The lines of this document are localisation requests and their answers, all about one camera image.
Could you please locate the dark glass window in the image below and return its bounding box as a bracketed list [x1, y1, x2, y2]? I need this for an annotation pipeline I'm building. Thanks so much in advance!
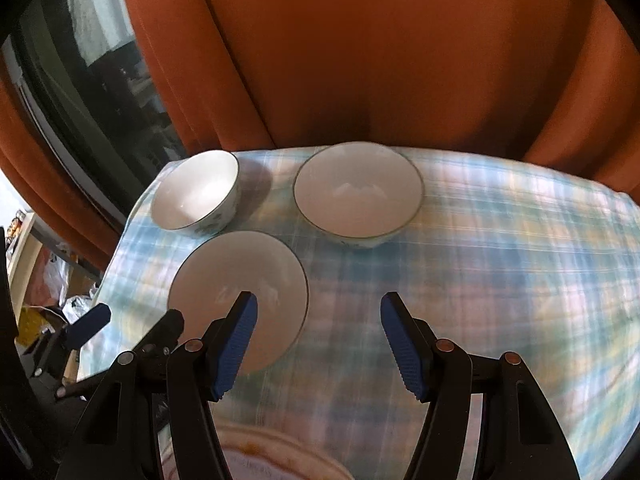
[0, 0, 188, 221]

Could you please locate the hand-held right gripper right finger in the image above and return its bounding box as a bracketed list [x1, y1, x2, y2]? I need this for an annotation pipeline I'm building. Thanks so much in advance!
[380, 291, 583, 480]

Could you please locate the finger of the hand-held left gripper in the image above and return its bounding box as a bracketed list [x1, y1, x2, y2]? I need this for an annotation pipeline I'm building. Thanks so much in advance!
[20, 303, 112, 378]
[55, 309, 185, 401]

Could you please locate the white plastic bag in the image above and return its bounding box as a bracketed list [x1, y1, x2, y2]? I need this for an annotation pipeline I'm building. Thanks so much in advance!
[44, 244, 76, 307]

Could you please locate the grey plastic bag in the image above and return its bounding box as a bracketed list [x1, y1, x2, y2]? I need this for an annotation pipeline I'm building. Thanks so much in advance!
[61, 292, 99, 324]

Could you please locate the small white red-motif plate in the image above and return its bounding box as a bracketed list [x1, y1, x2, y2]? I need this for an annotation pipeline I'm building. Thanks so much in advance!
[160, 422, 361, 480]

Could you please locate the pastel plaid tablecloth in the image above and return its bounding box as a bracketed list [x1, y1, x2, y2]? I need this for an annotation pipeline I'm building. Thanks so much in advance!
[75, 145, 640, 480]

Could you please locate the white floral bowl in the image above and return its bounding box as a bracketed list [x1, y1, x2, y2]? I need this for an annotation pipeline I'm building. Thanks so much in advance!
[292, 142, 426, 251]
[167, 230, 310, 373]
[150, 150, 240, 237]

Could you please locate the orange curtain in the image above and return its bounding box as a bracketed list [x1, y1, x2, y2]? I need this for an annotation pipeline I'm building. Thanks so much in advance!
[114, 0, 640, 196]
[0, 75, 128, 281]

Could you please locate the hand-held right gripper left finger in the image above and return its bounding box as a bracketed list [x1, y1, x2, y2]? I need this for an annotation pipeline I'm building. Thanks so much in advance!
[55, 291, 259, 480]

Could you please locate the yellow bag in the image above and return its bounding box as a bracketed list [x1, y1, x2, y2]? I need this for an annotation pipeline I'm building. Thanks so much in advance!
[17, 305, 61, 347]

